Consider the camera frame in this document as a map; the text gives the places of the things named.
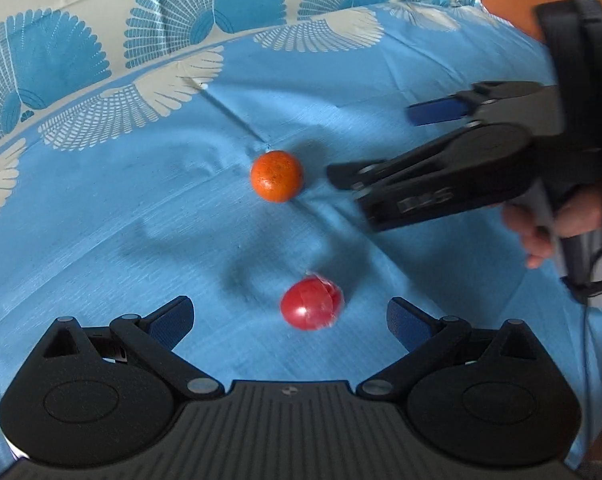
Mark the small orange mandarin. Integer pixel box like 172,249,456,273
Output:
250,150,304,204

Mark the blue and white printed cloth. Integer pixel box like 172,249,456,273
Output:
0,0,602,466

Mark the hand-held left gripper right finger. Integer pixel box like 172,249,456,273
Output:
356,297,538,401

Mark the person's right hand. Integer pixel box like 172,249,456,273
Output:
503,180,602,270

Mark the orange board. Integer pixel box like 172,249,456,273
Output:
481,0,589,43

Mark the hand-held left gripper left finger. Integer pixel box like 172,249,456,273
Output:
41,296,226,401

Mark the plastic-wrapped red fruit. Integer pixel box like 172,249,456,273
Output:
280,273,344,332

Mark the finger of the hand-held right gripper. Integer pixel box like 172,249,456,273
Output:
406,81,558,129
327,130,474,194

